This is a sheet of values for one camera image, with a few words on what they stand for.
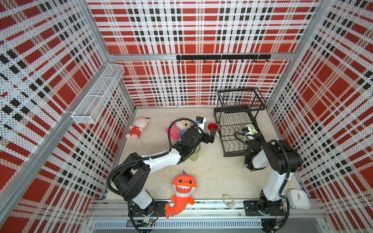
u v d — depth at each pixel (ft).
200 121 2.30
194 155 2.95
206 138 2.41
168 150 1.89
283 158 1.66
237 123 3.53
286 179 1.77
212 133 2.41
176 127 3.30
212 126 3.25
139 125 3.34
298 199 2.42
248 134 2.75
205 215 2.40
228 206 2.42
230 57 2.91
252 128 2.92
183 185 2.43
